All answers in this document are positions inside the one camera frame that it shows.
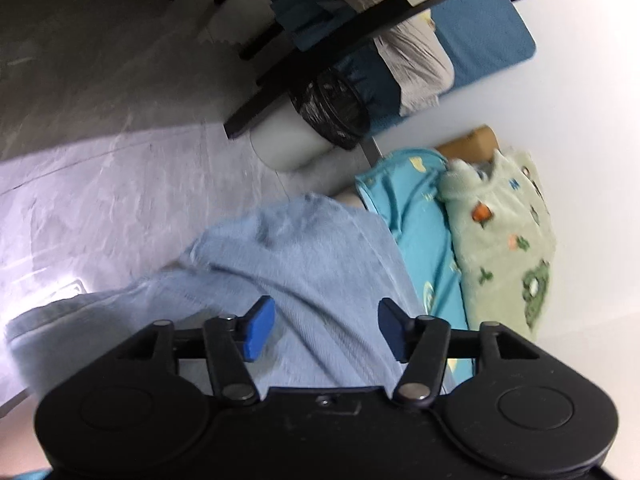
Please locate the green cartoon fleece blanket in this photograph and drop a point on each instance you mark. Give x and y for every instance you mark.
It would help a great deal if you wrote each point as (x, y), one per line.
(503, 239)

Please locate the blue denim jeans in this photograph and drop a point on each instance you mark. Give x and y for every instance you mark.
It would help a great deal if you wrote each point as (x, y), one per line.
(280, 279)

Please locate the grey cloth on chair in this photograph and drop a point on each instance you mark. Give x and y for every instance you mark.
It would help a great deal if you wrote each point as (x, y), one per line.
(416, 59)

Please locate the blue folded cushion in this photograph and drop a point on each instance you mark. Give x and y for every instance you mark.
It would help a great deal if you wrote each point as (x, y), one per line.
(481, 37)

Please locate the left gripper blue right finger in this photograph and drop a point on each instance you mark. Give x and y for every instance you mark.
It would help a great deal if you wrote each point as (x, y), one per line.
(421, 344)

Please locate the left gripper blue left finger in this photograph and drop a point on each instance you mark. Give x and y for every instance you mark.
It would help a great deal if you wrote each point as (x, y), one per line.
(233, 341)

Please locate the teal smiley bed sheet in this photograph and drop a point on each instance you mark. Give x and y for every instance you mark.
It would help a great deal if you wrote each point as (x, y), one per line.
(420, 229)

